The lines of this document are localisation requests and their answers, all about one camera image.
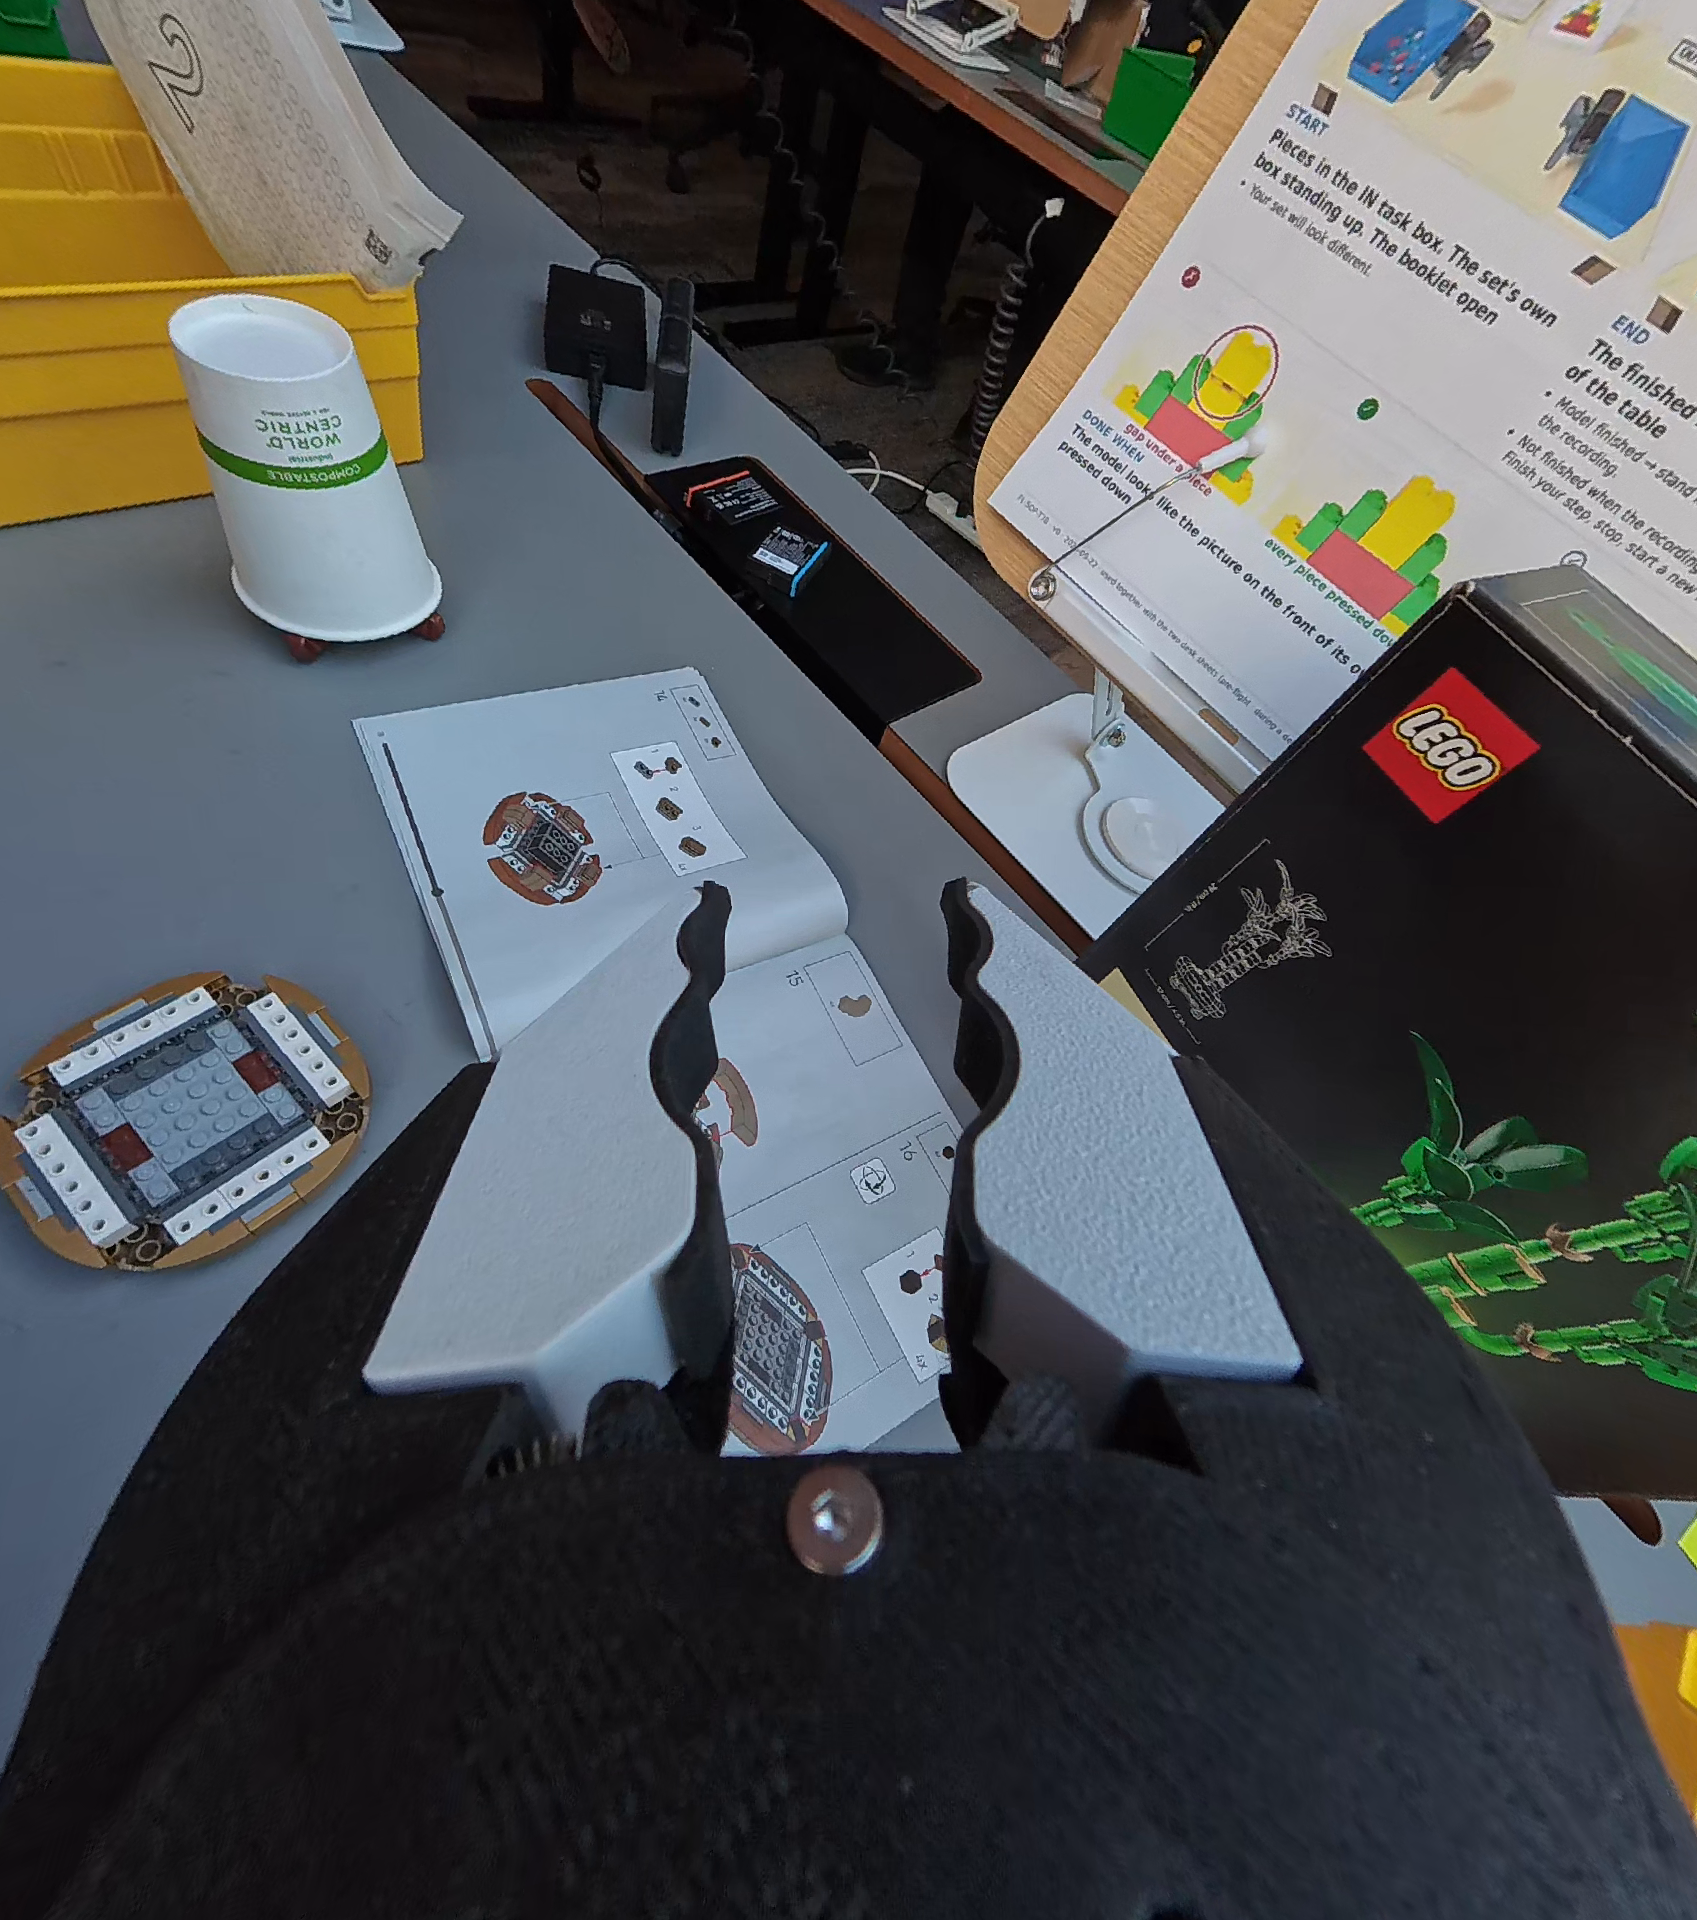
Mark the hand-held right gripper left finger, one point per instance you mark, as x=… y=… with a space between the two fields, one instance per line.
x=550 y=1201

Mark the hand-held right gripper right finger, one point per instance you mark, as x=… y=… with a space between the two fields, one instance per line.
x=1119 y=1201

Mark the black lego set box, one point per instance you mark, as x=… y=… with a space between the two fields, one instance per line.
x=1387 y=1051

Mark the round lego base model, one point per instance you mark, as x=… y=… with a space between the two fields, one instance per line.
x=181 y=1119

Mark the open instruction booklet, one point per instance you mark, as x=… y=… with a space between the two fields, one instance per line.
x=534 y=840

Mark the white document stand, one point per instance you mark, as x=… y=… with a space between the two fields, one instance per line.
x=1029 y=795

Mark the black desk tray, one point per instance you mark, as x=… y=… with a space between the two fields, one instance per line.
x=849 y=644

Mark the white power strip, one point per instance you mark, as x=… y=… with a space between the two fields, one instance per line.
x=951 y=513

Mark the white paper cup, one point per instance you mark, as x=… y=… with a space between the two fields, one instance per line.
x=317 y=510

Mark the orange-edged black battery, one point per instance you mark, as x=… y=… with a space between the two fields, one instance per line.
x=732 y=495

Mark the black rectangular box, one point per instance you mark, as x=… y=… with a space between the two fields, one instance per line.
x=673 y=368

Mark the black power adapter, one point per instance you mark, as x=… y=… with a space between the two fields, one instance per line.
x=594 y=323

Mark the printed instruction sheet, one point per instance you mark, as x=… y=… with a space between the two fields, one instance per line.
x=1464 y=344

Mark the large crumpled paper bag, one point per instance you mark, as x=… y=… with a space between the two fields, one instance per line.
x=262 y=134

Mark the grey desk with wood edge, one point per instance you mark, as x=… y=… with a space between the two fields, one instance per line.
x=970 y=91

